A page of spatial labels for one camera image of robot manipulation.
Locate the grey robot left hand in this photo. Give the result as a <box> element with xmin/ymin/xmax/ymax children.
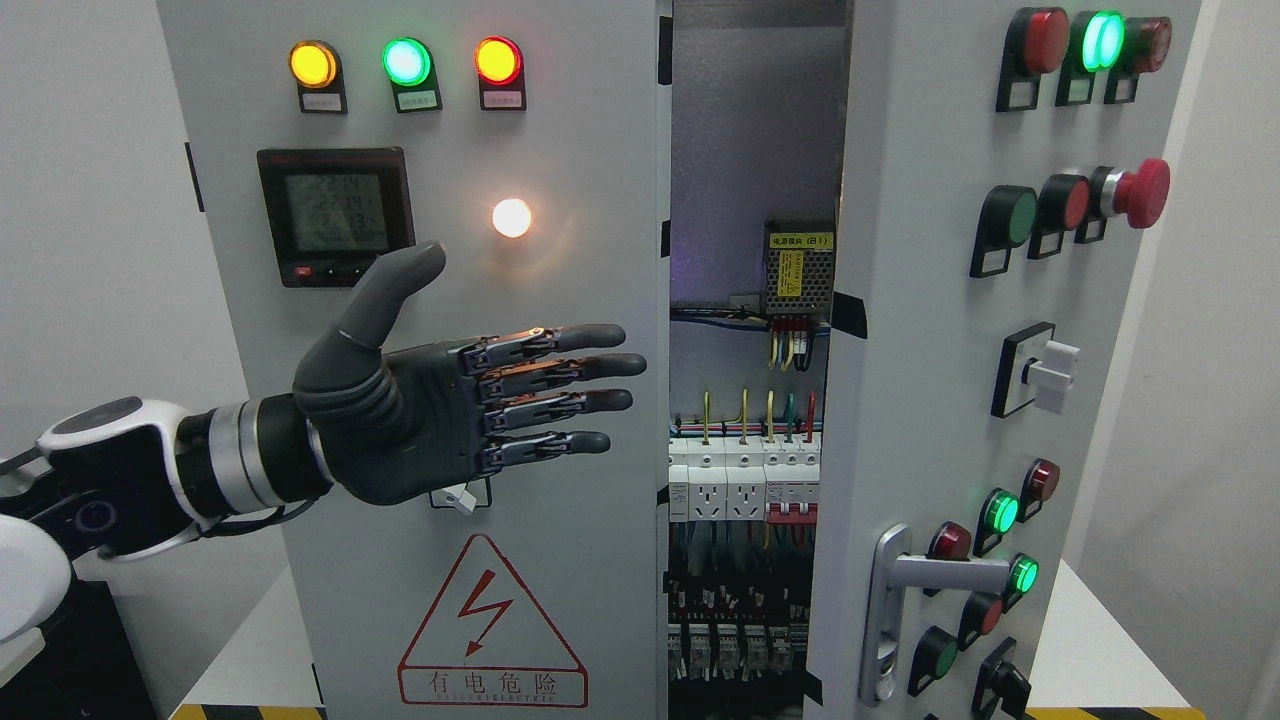
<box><xmin>293</xmin><ymin>243</ymin><xmax>646</xmax><ymax>505</ymax></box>

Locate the grey cabinet door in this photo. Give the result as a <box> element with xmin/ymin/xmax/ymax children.
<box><xmin>157</xmin><ymin>1</ymin><xmax>669</xmax><ymax>719</ymax></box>
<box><xmin>804</xmin><ymin>1</ymin><xmax>1202</xmax><ymax>719</ymax></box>

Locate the black digital power meter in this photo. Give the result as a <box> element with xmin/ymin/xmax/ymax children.
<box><xmin>256</xmin><ymin>146</ymin><xmax>415</xmax><ymax>288</ymax></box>

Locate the red electric hazard sticker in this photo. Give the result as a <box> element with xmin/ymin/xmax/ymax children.
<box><xmin>397</xmin><ymin>533</ymin><xmax>589</xmax><ymax>708</ymax></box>

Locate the white glowing indicator light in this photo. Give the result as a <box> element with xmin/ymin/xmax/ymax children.
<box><xmin>492</xmin><ymin>197</ymin><xmax>534</xmax><ymax>240</ymax></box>

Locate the green indicator light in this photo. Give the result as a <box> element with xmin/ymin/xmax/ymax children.
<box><xmin>381</xmin><ymin>36</ymin><xmax>443</xmax><ymax>113</ymax></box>

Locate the yellow indicator light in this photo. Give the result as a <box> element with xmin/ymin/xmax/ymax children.
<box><xmin>288</xmin><ymin>38</ymin><xmax>348</xmax><ymax>115</ymax></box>

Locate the red indicator light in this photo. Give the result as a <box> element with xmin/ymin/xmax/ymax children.
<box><xmin>474</xmin><ymin>35</ymin><xmax>527</xmax><ymax>111</ymax></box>

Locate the white socket breaker row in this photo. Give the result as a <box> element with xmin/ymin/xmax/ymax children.
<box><xmin>667</xmin><ymin>433</ymin><xmax>822</xmax><ymax>527</ymax></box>

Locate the black box with antenna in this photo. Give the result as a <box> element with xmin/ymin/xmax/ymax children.
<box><xmin>1</xmin><ymin>579</ymin><xmax>157</xmax><ymax>719</ymax></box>

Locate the metal mesh power supply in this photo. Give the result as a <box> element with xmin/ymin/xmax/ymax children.
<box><xmin>763</xmin><ymin>217</ymin><xmax>836</xmax><ymax>316</ymax></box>

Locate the red emergency stop button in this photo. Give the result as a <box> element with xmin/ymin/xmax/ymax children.
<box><xmin>1089</xmin><ymin>158</ymin><xmax>1171</xmax><ymax>231</ymax></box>

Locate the silver door handle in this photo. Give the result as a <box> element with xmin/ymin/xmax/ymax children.
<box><xmin>858</xmin><ymin>523</ymin><xmax>1012</xmax><ymax>707</ymax></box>

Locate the white knob selector switch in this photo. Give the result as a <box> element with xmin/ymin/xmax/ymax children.
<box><xmin>989</xmin><ymin>322</ymin><xmax>1080</xmax><ymax>418</ymax></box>

